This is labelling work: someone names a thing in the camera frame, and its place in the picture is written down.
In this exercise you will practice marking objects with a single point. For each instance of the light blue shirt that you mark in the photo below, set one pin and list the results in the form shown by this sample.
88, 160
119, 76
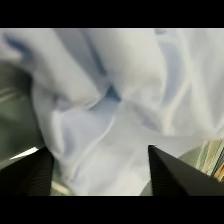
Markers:
116, 100

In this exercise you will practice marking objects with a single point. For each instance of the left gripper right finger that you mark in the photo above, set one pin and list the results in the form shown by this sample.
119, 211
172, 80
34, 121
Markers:
173, 176

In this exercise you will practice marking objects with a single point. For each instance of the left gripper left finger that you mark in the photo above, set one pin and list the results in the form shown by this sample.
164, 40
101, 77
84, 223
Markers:
29, 176

